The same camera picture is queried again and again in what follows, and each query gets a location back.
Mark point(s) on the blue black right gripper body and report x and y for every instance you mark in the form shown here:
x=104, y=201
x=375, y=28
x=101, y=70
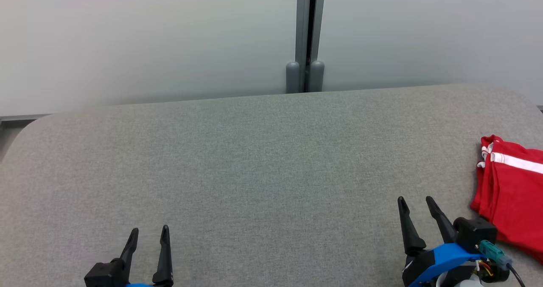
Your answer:
x=441, y=259

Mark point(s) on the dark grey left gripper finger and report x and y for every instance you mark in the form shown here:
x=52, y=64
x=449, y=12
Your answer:
x=164, y=261
x=130, y=249

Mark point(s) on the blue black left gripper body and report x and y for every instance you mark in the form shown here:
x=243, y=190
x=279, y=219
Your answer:
x=140, y=285

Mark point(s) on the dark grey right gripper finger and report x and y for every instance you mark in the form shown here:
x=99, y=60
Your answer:
x=442, y=221
x=410, y=232

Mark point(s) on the red and white basketball jersey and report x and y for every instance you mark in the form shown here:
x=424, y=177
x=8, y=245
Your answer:
x=513, y=193

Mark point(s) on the grey fabric upholstered bench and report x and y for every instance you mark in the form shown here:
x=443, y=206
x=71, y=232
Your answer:
x=254, y=172

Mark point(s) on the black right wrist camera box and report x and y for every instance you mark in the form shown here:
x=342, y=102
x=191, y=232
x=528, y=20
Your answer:
x=475, y=232

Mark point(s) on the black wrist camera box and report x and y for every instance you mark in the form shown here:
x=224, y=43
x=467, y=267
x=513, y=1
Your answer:
x=475, y=232
x=104, y=274

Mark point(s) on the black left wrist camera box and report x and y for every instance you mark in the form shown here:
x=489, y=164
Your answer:
x=104, y=274

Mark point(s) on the grey partition base rail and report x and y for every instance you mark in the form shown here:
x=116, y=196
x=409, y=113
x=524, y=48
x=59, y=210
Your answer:
x=21, y=118

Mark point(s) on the grey partition post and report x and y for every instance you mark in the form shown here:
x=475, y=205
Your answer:
x=303, y=23

